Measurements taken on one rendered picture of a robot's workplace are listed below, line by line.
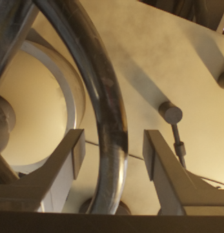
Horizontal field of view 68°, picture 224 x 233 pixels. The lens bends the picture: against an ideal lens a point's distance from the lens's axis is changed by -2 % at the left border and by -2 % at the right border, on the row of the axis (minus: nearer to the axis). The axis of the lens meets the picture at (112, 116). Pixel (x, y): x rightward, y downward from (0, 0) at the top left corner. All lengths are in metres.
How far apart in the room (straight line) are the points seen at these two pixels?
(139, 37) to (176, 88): 0.13
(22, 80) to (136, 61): 0.21
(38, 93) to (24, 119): 0.04
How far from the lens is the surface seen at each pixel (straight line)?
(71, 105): 0.27
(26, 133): 0.28
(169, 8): 1.19
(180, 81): 0.38
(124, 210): 0.48
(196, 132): 0.42
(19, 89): 0.27
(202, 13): 0.48
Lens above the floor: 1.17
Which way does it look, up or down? 16 degrees up
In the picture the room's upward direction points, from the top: 161 degrees counter-clockwise
